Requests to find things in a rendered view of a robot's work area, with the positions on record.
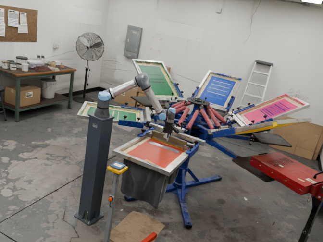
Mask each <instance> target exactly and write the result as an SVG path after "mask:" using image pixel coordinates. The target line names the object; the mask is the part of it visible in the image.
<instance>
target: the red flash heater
mask: <svg viewBox="0 0 323 242"><path fill-rule="evenodd" d="M250 165H251V166H253V167H255V168H256V169H258V170H260V171H261V172H263V173H265V174H266V175H268V176H270V177H271V178H273V179H275V180H276V181H278V182H280V183H281V184H283V185H284V186H286V187H288V188H289V189H291V190H293V191H294V192H296V193H298V194H300V195H304V194H307V193H310V194H312V195H311V197H314V196H316V195H317V193H318V191H319V188H320V186H321V183H322V182H323V174H319V175H316V176H317V177H316V179H315V178H313V177H314V175H315V174H317V173H319V172H317V171H315V170H313V169H311V168H309V167H307V166H305V165H303V164H301V163H299V162H297V161H295V160H294V159H292V158H290V157H288V156H286V155H284V154H282V153H280V152H273V153H268V154H262V155H257V156H252V157H251V159H250ZM279 165H282V166H284V167H280V166H279Z"/></svg>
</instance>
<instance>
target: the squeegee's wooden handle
mask: <svg viewBox="0 0 323 242"><path fill-rule="evenodd" d="M164 135H166V134H164V133H161V132H158V131H155V130H152V137H156V138H159V139H162V140H164V141H167V139H165V138H164V137H163V136H164ZM168 142H170V143H173V144H175V145H179V146H182V147H183V145H187V141H184V140H181V139H179V138H176V137H173V136H169V140H168Z"/></svg>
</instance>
